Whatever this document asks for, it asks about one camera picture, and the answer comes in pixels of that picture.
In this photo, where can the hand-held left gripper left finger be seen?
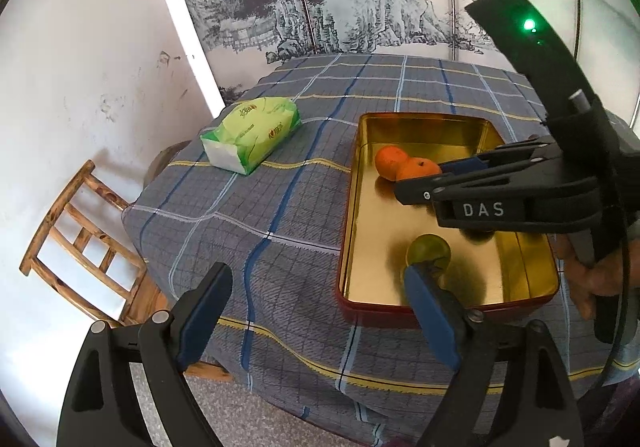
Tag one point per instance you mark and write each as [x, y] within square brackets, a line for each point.
[200, 314]

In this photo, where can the red tin box gold inside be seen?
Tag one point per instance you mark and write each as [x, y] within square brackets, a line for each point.
[370, 247]

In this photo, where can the orange mandarin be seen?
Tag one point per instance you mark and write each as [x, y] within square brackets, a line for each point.
[389, 159]
[417, 169]

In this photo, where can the grey plaid tablecloth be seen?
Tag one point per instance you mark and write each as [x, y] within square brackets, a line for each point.
[280, 207]

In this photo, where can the wooden chair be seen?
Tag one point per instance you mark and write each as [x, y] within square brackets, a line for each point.
[65, 207]

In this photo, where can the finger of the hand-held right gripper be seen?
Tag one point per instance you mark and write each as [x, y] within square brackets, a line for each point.
[500, 182]
[500, 154]

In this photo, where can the ink landscape folding screen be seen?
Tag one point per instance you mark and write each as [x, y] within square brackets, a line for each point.
[350, 2]

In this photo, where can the green round fruit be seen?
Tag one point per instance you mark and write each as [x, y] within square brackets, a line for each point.
[427, 249]

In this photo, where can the person's right hand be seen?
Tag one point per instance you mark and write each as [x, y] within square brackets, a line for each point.
[582, 282]

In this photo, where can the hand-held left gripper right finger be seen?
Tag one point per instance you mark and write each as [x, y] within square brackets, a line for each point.
[432, 314]

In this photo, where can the green tissue pack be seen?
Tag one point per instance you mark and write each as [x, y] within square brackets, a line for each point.
[255, 132]

